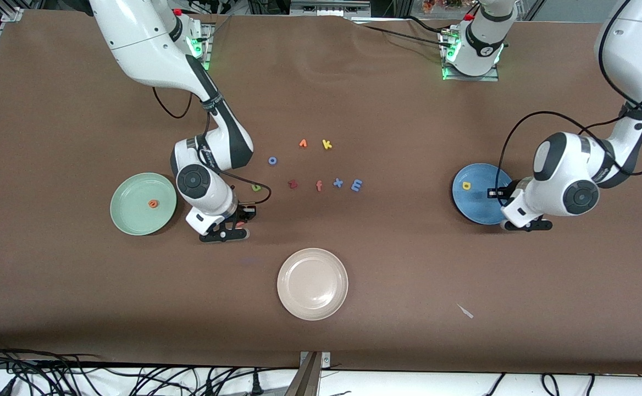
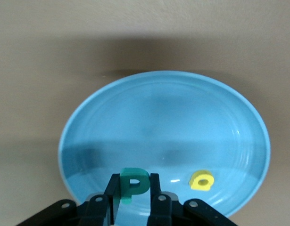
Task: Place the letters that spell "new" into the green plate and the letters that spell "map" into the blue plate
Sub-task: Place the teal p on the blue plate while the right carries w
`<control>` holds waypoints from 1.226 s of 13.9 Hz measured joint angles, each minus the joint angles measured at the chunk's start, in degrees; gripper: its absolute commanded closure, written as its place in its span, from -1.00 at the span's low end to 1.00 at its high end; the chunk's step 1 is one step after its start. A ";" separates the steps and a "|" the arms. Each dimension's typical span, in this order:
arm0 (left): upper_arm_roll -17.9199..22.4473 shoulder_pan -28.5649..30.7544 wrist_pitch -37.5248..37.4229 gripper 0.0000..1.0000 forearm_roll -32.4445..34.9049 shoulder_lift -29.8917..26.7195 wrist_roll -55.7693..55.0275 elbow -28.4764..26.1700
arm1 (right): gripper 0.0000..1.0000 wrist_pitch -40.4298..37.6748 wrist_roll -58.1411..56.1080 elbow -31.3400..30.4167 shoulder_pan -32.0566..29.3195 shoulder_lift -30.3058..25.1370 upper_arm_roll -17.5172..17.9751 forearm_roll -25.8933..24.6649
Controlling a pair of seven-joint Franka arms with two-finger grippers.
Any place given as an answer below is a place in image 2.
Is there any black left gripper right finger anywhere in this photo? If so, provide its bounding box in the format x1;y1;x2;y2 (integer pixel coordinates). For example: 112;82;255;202
146;172;240;226

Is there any teal foam letter P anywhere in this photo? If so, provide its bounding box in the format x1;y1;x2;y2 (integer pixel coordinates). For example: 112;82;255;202
113;167;150;205

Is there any yellow foam letter D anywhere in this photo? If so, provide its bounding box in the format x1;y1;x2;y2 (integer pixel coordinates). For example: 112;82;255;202
189;169;215;191

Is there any blue plate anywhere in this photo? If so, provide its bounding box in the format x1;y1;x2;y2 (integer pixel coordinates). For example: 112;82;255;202
58;70;271;218

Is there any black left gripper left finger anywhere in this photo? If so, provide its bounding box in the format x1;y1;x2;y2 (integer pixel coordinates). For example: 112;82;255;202
17;173;121;226

